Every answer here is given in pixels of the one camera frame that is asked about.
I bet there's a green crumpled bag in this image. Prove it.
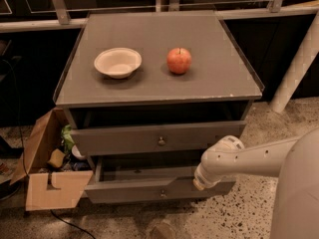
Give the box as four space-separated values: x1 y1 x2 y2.
61 124 75 153

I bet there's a white diagonal pole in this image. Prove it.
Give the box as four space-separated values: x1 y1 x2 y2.
269 12 319 114

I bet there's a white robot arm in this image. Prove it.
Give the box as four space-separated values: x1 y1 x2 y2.
193 128 319 239

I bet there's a white cup in box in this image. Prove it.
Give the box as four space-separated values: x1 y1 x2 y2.
72 145 86 160

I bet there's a grey wooden drawer cabinet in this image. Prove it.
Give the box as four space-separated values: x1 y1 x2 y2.
53 11 265 161

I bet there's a metal window railing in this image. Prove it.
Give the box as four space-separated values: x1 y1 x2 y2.
0 0 318 33

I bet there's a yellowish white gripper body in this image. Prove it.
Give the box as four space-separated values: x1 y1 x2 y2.
192 164 221 190

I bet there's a yellow sponge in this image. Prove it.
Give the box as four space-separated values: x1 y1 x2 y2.
47 148 65 168

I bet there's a red apple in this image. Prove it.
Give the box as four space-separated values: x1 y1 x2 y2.
166 48 191 75

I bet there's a grey drawer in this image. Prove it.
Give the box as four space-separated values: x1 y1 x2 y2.
85 156 235 204
71 120 246 155

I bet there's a white paper bowl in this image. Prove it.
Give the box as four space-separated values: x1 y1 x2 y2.
94 48 142 79

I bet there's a grey top drawer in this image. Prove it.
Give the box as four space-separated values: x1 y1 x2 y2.
71 120 246 155

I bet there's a brown cardboard box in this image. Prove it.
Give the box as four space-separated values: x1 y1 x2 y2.
10 109 93 211

